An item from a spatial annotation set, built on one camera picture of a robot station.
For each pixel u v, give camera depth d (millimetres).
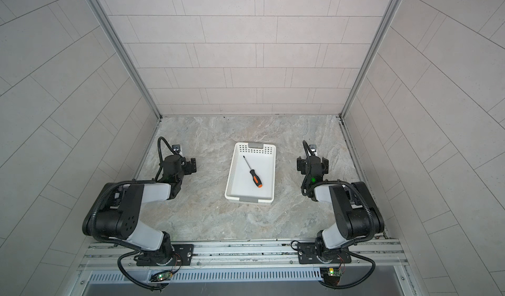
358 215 442
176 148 800
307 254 709
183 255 703
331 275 680
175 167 713
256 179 887
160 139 716
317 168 694
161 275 652
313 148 791
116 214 449
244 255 724
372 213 411
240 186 882
